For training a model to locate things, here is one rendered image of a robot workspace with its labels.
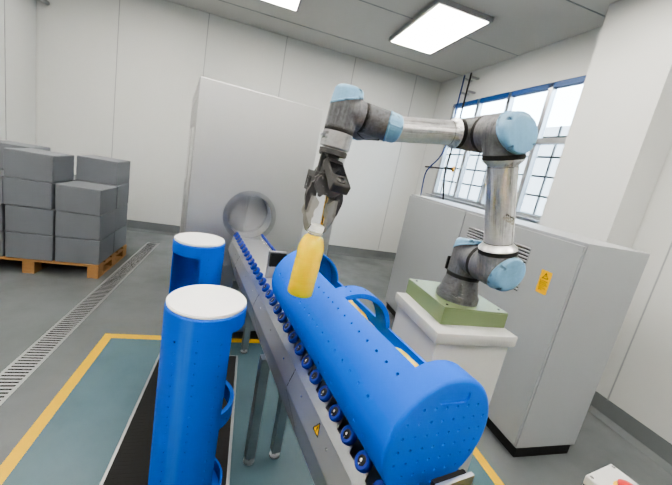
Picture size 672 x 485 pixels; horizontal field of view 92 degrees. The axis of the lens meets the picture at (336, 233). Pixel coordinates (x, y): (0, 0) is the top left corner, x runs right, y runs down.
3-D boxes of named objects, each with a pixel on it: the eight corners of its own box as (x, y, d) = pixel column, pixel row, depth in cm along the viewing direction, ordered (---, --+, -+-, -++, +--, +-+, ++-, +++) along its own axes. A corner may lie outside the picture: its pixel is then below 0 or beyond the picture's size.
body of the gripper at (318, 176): (327, 196, 91) (339, 153, 88) (339, 202, 83) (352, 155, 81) (302, 190, 87) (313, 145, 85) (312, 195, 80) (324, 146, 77)
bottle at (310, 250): (304, 303, 83) (323, 234, 80) (281, 293, 85) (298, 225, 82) (315, 296, 89) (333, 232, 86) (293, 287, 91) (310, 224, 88)
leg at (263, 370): (252, 455, 178) (270, 352, 165) (255, 464, 173) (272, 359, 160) (242, 457, 175) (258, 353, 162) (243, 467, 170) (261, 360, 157)
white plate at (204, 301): (185, 324, 101) (185, 327, 102) (261, 307, 122) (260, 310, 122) (154, 290, 119) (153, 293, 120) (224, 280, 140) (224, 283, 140)
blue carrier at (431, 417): (323, 309, 153) (339, 252, 149) (465, 482, 77) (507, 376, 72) (264, 306, 140) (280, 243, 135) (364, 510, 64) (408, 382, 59)
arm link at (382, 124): (390, 117, 92) (355, 104, 88) (410, 113, 81) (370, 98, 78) (382, 145, 93) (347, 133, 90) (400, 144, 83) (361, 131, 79)
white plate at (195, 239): (187, 229, 205) (187, 231, 206) (164, 239, 178) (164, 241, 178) (231, 237, 206) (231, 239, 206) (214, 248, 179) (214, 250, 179)
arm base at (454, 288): (458, 290, 131) (465, 267, 130) (486, 307, 118) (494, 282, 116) (427, 288, 126) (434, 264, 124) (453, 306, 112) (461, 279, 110)
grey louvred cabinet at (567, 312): (419, 309, 426) (447, 200, 397) (570, 454, 224) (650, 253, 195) (381, 306, 411) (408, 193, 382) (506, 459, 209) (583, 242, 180)
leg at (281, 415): (277, 449, 184) (296, 350, 171) (280, 458, 179) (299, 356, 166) (267, 451, 181) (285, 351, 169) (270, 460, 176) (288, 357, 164)
